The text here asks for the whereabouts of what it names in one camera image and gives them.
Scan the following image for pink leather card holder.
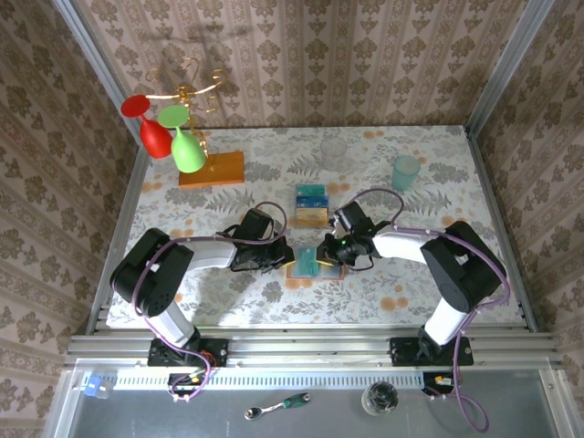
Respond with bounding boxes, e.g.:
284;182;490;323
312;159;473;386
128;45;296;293
286;247;346;280

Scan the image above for floral tablecloth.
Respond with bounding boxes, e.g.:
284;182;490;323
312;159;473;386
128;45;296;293
107;125;526;328

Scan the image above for gold glass rack wooden base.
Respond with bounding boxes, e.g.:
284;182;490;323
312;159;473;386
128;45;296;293
145;57;245;189

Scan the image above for clear drinking glass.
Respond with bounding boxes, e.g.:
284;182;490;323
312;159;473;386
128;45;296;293
318;135;349;172

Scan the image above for teal plastic cup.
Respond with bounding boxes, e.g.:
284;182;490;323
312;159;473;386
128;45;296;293
391;154;422;192

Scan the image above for green wine glass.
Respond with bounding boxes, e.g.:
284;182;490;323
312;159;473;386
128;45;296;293
157;104;207;174

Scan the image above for red wine glass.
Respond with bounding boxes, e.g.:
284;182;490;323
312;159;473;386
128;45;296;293
120;94;173;160

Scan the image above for clear round jar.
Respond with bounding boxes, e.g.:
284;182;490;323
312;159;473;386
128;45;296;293
360;381;400;416

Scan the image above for black connector box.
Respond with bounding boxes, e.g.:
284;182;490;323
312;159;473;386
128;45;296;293
167;371;215;397
422;371;457;397

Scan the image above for small blue box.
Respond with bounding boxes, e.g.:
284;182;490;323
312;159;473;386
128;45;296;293
81;372;114;402

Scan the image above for grey metal shelf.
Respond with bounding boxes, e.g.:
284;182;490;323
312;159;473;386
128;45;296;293
45;369;580;438

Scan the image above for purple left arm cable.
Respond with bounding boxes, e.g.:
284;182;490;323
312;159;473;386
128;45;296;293
130;203;289;402

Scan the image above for aluminium mounting rail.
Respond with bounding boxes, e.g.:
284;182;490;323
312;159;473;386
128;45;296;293
63;326;565;370

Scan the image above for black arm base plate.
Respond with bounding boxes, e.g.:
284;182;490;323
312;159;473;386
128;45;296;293
389;335;475;367
148;338;229;369

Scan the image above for perforated white cable duct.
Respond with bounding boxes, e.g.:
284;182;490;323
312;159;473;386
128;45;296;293
113;368;425;391

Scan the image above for green handled ratchet wrench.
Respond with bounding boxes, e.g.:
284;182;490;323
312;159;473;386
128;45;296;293
244;391;311;422

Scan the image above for aluminium side rail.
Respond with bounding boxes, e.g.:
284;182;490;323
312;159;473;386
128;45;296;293
85;141;154;337
463;125;539;332

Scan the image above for aluminium frame post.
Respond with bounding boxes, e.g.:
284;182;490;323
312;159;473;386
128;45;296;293
464;0;558;136
52;0;147;147

